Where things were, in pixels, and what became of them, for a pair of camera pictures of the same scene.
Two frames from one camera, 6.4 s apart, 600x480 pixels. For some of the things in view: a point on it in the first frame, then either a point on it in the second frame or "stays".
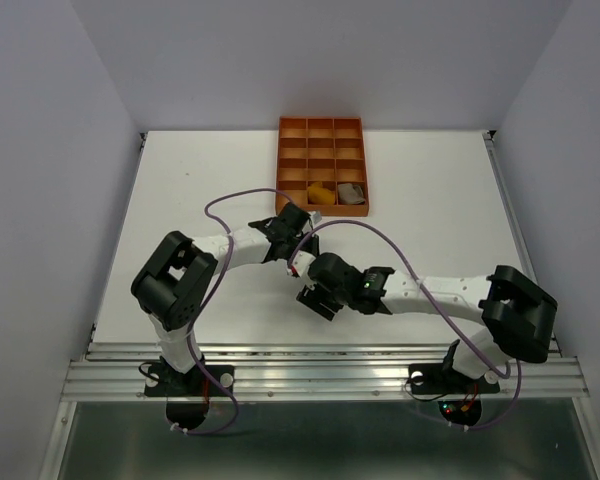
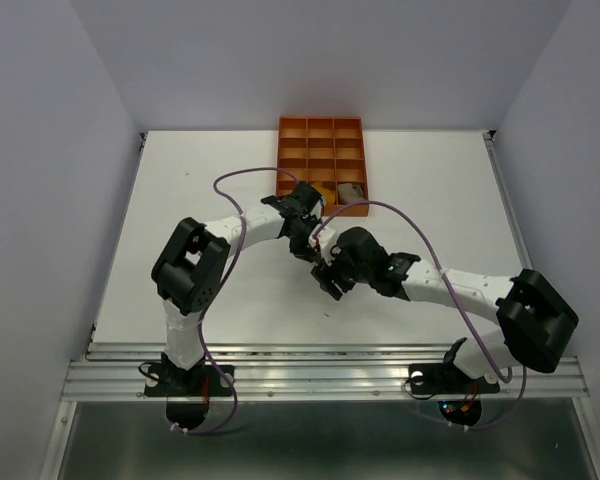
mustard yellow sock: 317,194 stays
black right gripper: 311,295 to 326,272
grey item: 350,194 stays
